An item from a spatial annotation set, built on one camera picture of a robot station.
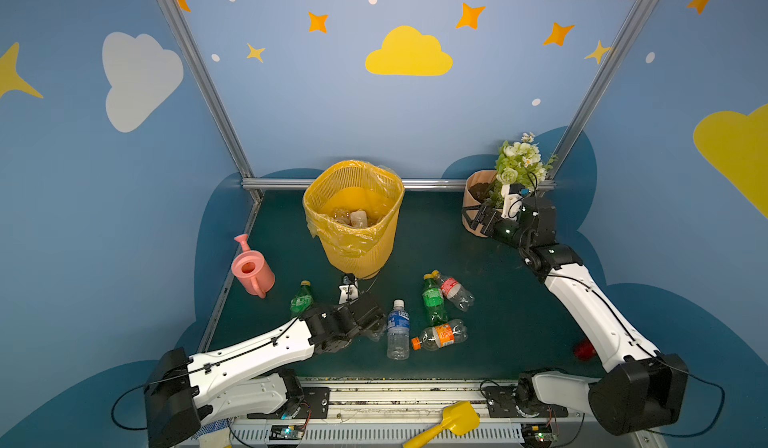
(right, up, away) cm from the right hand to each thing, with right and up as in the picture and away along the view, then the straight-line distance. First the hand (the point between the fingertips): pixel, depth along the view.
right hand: (476, 210), depth 78 cm
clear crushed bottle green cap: (-33, -2, +20) cm, 39 cm away
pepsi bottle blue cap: (-26, -26, -17) cm, 40 cm away
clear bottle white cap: (-38, -1, +17) cm, 42 cm away
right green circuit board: (+15, -55, -7) cm, 58 cm away
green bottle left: (-49, -27, +10) cm, 57 cm away
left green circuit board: (-48, -54, -7) cm, 73 cm away
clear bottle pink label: (-2, -26, +16) cm, 31 cm away
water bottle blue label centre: (-21, -34, +4) cm, 40 cm away
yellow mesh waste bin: (-35, +2, +21) cm, 41 cm away
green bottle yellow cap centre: (-10, -26, +9) cm, 30 cm away
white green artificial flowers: (+17, +15, +12) cm, 25 cm away
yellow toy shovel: (-6, -51, -7) cm, 52 cm away
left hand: (-29, -29, 0) cm, 41 cm away
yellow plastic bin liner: (-36, +2, +21) cm, 42 cm away
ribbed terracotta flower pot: (+9, +9, +30) cm, 32 cm away
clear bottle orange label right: (-10, -35, +3) cm, 36 cm away
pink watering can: (-64, -17, +8) cm, 66 cm away
